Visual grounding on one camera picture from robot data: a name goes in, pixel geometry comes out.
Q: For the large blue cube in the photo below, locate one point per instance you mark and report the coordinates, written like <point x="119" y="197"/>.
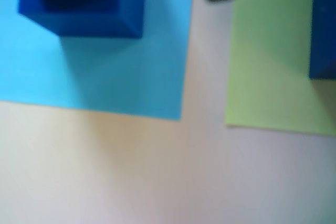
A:
<point x="324" y="24"/>

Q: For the medium blue cube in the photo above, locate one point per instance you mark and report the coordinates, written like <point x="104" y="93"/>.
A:
<point x="105" y="24"/>

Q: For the green paper square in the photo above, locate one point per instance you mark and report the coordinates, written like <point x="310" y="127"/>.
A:
<point x="262" y="77"/>

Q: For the light blue paper square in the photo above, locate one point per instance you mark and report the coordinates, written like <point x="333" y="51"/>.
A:
<point x="31" y="64"/>

